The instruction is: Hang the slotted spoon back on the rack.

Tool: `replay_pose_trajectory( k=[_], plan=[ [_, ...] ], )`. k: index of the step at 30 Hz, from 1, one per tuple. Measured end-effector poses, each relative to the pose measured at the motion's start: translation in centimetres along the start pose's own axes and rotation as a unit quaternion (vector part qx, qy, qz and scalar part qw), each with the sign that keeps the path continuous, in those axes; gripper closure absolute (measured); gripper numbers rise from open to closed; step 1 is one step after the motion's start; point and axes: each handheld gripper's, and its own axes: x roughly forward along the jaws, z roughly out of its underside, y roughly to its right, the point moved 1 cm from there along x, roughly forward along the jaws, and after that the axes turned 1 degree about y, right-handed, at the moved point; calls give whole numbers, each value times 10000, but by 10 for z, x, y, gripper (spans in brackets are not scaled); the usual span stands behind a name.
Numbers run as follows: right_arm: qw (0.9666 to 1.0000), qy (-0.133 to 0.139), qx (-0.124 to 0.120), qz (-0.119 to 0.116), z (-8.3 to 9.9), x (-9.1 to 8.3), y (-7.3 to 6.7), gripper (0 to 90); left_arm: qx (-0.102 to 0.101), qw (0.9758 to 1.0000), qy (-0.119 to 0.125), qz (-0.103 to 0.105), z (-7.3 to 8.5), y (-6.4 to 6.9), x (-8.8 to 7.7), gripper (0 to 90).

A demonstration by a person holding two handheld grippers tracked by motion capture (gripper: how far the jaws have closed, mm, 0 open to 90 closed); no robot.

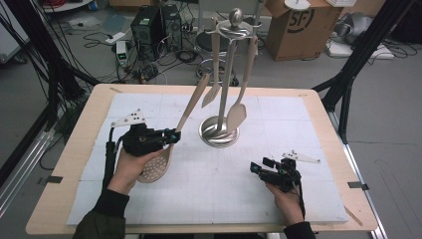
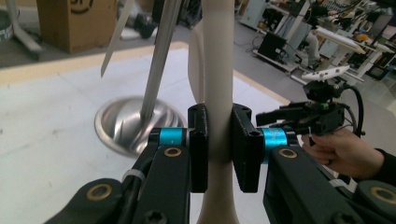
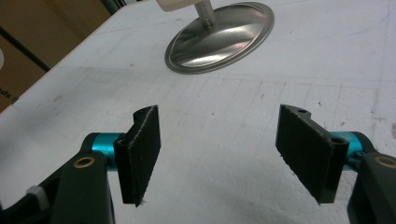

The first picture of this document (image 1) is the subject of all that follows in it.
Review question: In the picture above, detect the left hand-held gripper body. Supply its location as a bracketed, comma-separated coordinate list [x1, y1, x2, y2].
[109, 109, 168, 157]

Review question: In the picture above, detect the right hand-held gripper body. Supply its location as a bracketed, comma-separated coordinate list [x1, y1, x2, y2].
[258, 149, 321, 194]

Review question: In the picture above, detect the beige perforated skimmer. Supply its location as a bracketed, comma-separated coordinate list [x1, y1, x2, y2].
[136, 73, 211, 184]

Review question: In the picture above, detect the beige slotted spatula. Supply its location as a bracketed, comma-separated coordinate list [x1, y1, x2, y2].
[226, 34, 260, 134]

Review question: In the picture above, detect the metal utensil stand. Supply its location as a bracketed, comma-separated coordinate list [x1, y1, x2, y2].
[198, 7, 264, 148]

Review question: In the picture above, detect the beige solid turner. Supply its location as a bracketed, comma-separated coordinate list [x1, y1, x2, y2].
[201, 16, 223, 110]

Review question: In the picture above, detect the person's right hand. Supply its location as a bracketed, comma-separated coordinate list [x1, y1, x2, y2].
[265, 181, 306, 227]

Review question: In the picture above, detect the person's left hand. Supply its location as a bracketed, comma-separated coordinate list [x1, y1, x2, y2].
[106, 147, 167, 196]

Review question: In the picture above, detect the white grid mat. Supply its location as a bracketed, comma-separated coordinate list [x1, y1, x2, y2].
[66, 92, 350, 227]

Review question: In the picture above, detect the white power supply unit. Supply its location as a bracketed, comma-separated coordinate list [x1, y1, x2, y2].
[114, 40, 130, 68]

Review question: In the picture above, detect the black round stool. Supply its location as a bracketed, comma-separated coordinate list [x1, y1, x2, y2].
[194, 29, 241, 88]

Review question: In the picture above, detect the large black computer tower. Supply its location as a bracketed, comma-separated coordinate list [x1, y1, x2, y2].
[129, 5, 167, 63]

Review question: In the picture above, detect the narrow black computer tower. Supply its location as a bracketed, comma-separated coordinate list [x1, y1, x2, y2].
[160, 3, 184, 52]

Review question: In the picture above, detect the white power strip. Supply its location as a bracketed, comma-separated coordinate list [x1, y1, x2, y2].
[105, 31, 127, 46]

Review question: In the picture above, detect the cardboard box with round logo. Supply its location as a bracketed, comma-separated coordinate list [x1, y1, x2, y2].
[264, 0, 345, 63]

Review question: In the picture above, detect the round white table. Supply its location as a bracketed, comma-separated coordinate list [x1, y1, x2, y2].
[41, 0, 95, 14]

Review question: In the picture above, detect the grey bag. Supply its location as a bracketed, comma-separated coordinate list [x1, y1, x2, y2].
[332, 12, 375, 46]

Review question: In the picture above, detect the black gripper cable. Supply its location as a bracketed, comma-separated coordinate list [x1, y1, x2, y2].
[296, 183, 307, 220]
[102, 127, 117, 191]

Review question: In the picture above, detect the aluminium rail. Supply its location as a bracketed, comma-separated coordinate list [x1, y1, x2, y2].
[326, 111, 390, 239]
[0, 127, 57, 218]

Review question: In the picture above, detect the black metal frame stand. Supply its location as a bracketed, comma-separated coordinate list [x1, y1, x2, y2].
[312, 0, 417, 145]
[0, 0, 102, 133]

